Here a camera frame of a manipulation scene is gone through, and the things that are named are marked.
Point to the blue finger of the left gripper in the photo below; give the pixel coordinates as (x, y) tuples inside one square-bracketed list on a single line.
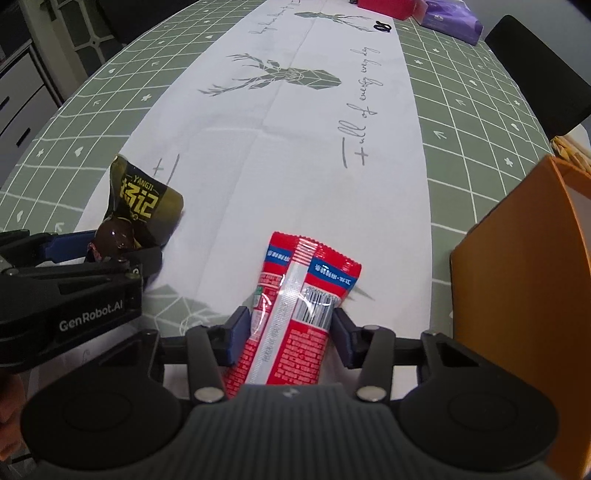
[(65, 247)]

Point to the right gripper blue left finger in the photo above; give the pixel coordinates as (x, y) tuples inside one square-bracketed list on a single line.
[(211, 349)]

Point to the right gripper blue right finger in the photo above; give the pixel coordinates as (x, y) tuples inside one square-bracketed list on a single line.
[(368, 349)]

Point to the red long cracker packet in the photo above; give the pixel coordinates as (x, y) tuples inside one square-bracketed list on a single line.
[(301, 283)]

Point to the black yellow snack bag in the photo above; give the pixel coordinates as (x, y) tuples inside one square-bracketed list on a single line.
[(142, 213)]

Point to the orange white cardboard box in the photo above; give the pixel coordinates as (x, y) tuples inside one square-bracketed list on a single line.
[(521, 297)]

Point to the stack of folded cloths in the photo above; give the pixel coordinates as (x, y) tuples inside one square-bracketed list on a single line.
[(572, 152)]

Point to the black chair right side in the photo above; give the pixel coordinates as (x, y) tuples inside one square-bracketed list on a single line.
[(558, 96)]

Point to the pink red box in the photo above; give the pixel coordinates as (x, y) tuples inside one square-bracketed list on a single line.
[(397, 9)]

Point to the purple tissue pack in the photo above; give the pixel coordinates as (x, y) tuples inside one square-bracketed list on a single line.
[(452, 18)]

